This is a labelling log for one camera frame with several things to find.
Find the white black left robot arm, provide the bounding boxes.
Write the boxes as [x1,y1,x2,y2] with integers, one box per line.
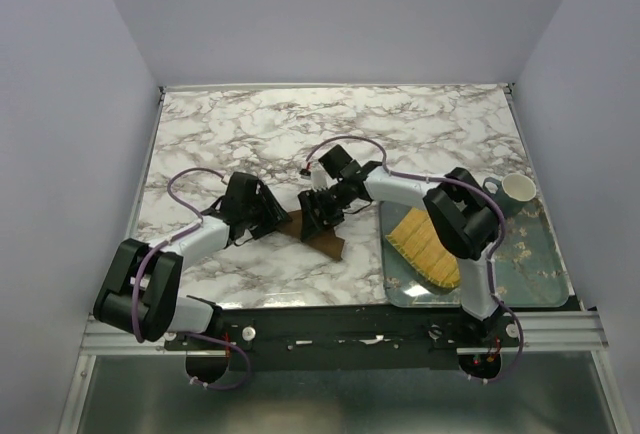
[93,172,291,349]

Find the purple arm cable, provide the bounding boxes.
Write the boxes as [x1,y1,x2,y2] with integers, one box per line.
[298,136,524,385]
[130,167,254,391]

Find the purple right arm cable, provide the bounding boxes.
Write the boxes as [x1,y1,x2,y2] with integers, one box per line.
[298,136,524,385]

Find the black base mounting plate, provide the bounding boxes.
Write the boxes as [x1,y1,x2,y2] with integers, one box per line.
[165,304,518,372]

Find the teal floral metal tray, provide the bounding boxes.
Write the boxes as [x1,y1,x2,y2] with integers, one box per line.
[378,198,573,308]

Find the yellow bamboo mat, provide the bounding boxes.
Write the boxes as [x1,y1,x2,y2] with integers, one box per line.
[386,208,461,289]

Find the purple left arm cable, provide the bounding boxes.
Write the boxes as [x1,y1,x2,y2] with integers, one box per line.
[130,167,254,391]

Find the teal mug white inside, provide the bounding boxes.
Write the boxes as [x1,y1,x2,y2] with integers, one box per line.
[482,173,537,217]

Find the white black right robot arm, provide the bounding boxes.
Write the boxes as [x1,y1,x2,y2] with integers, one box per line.
[298,145,506,346]

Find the brown cloth napkin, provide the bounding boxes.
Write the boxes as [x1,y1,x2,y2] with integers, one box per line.
[277,210,345,261]

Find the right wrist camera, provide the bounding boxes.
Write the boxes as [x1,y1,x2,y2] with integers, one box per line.
[310,168,328,191]

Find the aluminium frame rail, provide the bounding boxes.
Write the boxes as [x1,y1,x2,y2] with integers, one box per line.
[79,309,609,355]

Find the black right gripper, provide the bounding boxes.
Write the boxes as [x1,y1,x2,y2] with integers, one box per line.
[298,180,351,241]

